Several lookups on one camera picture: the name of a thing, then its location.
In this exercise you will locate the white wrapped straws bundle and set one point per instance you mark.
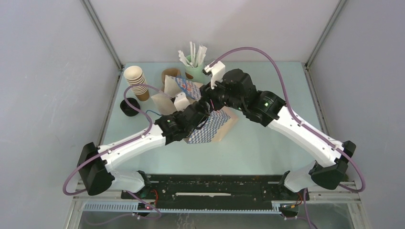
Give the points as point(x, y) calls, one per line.
point(197, 56)

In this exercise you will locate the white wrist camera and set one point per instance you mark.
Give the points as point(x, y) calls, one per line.
point(217, 71)
point(181, 101)

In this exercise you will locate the green straw holder cup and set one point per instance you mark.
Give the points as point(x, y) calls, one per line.
point(195, 74)

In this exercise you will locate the stack of paper cups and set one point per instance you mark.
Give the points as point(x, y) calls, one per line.
point(134, 76)

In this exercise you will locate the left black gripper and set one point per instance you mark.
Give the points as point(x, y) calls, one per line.
point(201, 123)

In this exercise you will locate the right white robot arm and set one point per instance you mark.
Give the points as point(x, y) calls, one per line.
point(331, 158)

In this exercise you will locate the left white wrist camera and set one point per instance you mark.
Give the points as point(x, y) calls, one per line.
point(181, 101)

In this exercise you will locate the blue checkered paper bag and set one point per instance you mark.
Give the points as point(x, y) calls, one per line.
point(219, 122)

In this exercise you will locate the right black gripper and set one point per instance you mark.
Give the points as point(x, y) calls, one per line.
point(206, 94)

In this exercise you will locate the aluminium frame rail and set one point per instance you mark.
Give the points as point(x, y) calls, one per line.
point(325, 209)

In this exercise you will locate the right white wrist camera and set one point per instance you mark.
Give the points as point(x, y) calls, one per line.
point(217, 71)

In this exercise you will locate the stack of black lids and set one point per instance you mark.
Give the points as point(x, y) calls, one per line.
point(127, 109)

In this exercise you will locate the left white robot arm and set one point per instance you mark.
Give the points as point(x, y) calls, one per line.
point(99, 165)

